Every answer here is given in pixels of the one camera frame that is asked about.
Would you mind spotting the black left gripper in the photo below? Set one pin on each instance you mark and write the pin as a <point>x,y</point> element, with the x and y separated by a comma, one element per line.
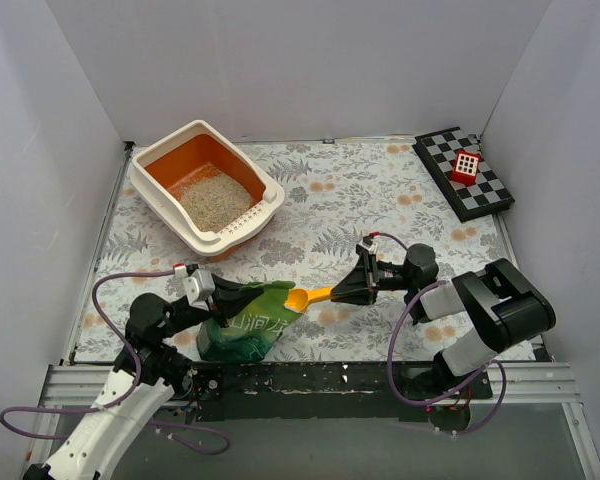
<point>216,301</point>

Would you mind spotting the white and orange litter box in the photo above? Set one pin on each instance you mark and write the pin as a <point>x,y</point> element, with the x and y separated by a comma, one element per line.
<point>188,155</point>

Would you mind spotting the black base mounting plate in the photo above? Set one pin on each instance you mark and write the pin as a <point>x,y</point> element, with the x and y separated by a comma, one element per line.
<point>214,392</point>

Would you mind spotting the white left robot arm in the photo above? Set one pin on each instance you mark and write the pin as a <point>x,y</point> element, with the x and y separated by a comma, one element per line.
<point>146,373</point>

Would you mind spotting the green cat litter bag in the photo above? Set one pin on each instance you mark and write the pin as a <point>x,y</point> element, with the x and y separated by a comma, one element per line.
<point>250,334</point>

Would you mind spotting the floral patterned table mat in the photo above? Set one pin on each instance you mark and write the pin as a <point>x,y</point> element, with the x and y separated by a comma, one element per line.
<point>334,195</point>

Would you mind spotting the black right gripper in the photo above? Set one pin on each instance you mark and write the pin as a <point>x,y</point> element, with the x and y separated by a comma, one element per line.
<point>371,275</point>

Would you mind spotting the yellow plastic litter scoop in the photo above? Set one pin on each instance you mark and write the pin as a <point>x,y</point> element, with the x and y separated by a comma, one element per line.
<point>298,300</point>

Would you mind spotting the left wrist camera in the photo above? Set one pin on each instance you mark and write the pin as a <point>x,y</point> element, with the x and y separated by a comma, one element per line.
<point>198,285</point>

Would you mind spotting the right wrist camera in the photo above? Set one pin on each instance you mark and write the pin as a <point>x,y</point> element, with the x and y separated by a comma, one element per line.
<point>367,245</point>

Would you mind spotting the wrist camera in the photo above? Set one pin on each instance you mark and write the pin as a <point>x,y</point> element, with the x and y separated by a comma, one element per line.
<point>198,285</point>
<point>367,245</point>

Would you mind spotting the red grid block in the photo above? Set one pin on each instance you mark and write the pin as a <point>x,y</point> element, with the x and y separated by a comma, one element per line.
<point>466,167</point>

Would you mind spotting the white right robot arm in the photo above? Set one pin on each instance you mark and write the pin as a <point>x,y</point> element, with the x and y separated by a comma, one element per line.
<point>504,308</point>

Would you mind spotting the black and grey checkerboard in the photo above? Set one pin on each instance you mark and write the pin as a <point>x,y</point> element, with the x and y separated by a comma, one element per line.
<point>437,151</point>

